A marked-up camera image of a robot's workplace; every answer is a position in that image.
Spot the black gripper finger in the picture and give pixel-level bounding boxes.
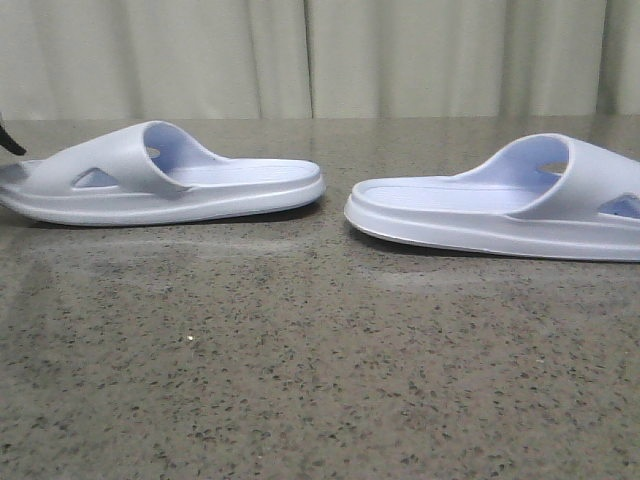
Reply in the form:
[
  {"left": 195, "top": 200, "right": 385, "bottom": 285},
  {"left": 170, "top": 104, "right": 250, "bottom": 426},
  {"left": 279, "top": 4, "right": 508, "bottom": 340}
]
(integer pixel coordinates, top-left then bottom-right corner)
[{"left": 0, "top": 123, "right": 26, "bottom": 156}]

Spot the light blue slipper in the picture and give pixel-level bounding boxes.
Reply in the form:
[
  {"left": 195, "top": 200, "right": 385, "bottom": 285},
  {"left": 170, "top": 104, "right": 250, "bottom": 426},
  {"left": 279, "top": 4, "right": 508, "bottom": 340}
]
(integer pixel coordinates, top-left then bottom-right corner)
[
  {"left": 344, "top": 133, "right": 639, "bottom": 262},
  {"left": 1, "top": 121, "right": 325, "bottom": 226}
]

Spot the beige background curtain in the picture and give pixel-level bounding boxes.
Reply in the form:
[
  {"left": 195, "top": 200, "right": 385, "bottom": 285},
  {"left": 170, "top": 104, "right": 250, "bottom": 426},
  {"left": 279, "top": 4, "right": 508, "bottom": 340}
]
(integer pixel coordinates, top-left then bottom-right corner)
[{"left": 1, "top": 1, "right": 639, "bottom": 120}]

